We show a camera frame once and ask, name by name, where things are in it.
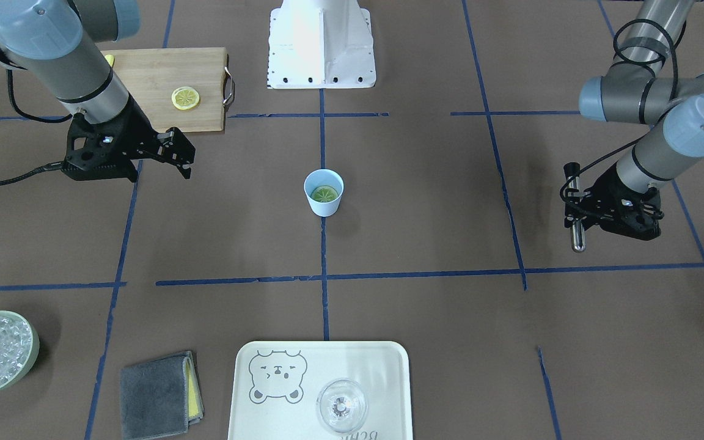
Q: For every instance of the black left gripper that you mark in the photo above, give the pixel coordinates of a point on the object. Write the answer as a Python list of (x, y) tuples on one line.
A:
[(610, 185)]

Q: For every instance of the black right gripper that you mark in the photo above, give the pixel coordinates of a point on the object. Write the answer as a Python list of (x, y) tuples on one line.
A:
[(134, 129)]

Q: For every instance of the steel muddler black tip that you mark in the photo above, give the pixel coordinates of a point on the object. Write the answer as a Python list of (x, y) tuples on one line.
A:
[(573, 218)]

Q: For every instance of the yellow lemon slice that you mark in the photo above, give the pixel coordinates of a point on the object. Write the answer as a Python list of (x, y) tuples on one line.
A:
[(324, 194)]

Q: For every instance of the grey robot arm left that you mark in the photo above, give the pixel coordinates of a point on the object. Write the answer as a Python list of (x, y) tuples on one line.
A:
[(641, 86)]

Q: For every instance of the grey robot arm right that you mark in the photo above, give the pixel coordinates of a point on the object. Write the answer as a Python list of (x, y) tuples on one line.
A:
[(57, 42)]

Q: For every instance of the light blue cup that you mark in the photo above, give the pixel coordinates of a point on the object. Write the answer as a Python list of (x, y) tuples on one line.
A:
[(323, 177)]

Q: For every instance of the bamboo cutting board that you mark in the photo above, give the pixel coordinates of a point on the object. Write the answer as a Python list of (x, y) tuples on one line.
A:
[(152, 74)]

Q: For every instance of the grey folded cloth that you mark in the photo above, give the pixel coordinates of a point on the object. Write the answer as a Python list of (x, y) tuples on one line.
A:
[(160, 398)]

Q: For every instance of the cream bear tray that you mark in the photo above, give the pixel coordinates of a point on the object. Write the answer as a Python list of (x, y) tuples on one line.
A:
[(276, 385)]

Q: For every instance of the clear wine glass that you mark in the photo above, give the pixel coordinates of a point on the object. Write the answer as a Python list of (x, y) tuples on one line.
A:
[(342, 406)]

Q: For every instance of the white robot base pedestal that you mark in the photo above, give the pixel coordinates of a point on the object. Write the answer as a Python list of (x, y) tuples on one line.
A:
[(320, 45)]

